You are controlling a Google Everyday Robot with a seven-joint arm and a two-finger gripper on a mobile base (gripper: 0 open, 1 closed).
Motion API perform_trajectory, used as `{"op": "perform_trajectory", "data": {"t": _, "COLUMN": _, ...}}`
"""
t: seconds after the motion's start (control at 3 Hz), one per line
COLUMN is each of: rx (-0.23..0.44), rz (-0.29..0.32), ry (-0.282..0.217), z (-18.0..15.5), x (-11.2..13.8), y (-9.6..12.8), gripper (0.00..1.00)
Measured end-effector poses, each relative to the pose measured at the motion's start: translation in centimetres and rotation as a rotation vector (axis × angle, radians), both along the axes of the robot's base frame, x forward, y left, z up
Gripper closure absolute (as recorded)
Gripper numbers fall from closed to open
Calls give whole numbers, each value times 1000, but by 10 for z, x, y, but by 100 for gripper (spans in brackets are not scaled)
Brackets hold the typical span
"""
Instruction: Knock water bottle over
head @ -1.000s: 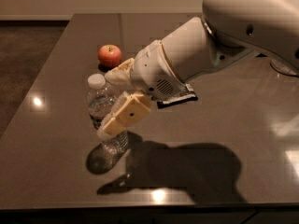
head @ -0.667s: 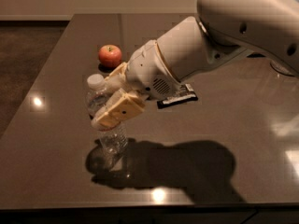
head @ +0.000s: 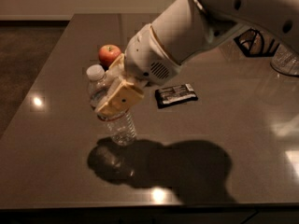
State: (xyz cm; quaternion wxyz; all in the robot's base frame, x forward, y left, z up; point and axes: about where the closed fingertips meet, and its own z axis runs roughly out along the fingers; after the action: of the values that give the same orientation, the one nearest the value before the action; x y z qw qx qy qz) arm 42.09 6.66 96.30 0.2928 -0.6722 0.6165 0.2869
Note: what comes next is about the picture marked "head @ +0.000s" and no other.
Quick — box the black snack bar packet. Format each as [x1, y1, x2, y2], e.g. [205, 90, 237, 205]
[155, 83, 198, 108]

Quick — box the clear plastic water bottle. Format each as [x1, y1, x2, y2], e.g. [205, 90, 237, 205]
[86, 64, 136, 147]

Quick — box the black wire basket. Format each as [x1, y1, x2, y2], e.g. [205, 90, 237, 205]
[234, 28, 279, 58]

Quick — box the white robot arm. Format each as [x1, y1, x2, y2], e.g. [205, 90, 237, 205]
[95, 0, 299, 117]

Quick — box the red apple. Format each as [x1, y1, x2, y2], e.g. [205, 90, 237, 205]
[98, 45, 121, 69]

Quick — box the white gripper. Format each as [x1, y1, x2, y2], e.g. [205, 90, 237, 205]
[94, 24, 181, 117]

